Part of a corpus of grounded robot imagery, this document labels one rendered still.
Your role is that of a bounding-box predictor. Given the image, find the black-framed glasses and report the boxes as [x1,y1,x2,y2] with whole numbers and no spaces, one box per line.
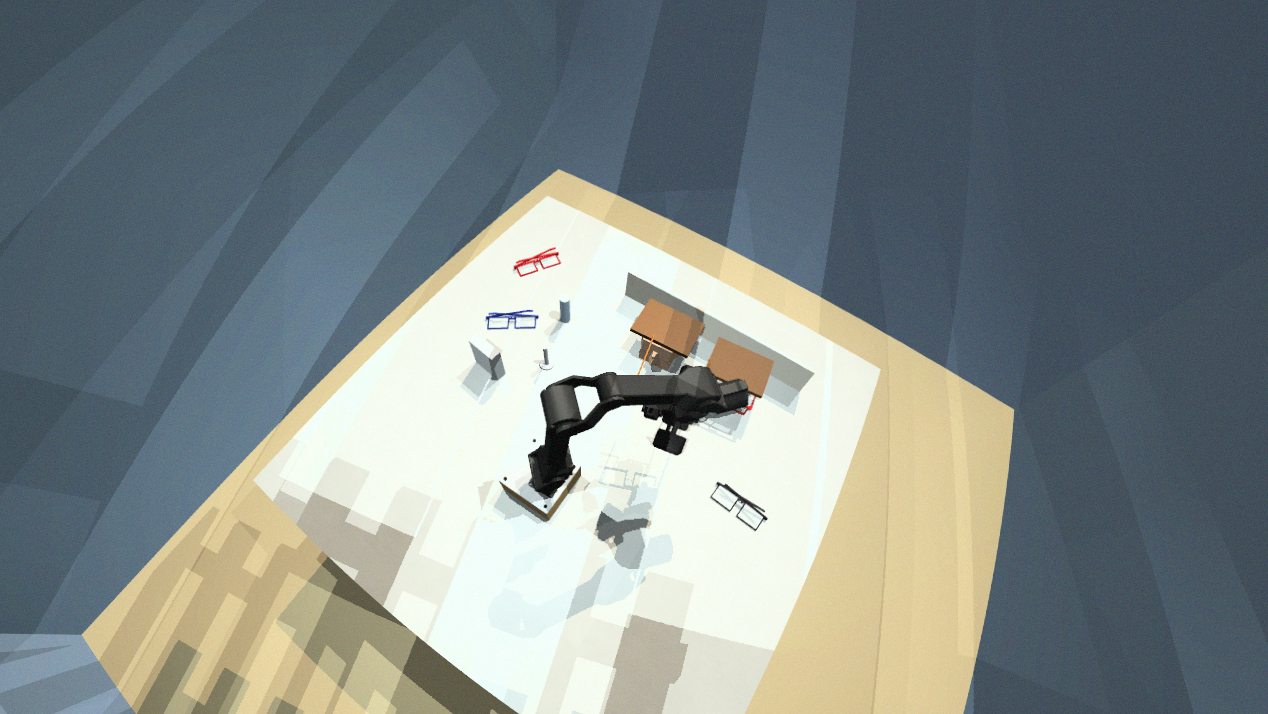
[711,481,768,531]

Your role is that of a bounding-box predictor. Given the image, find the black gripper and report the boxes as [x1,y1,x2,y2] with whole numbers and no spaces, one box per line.
[653,365,699,457]

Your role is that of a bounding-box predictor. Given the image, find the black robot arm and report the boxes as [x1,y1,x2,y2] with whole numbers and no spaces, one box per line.
[527,367,749,498]

